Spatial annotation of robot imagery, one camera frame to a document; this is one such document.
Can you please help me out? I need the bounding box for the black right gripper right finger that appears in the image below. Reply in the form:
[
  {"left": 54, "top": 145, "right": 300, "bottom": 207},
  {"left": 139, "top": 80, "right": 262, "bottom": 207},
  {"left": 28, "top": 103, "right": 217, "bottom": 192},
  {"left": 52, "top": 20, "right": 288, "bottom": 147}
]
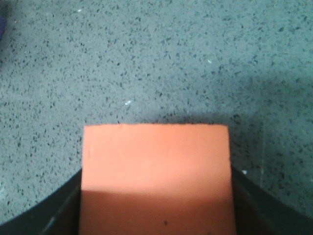
[{"left": 231, "top": 167, "right": 313, "bottom": 235}]

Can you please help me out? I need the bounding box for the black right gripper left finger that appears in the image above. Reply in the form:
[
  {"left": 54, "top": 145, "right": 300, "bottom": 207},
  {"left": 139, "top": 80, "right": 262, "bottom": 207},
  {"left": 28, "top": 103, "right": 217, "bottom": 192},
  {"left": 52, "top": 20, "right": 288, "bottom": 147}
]
[{"left": 0, "top": 170, "right": 81, "bottom": 235}]

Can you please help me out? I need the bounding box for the orange foam cube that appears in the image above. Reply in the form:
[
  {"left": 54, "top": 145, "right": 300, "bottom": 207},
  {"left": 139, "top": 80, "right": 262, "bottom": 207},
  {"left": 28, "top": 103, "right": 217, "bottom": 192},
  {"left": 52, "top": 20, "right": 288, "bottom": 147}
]
[{"left": 79, "top": 124, "right": 236, "bottom": 235}]

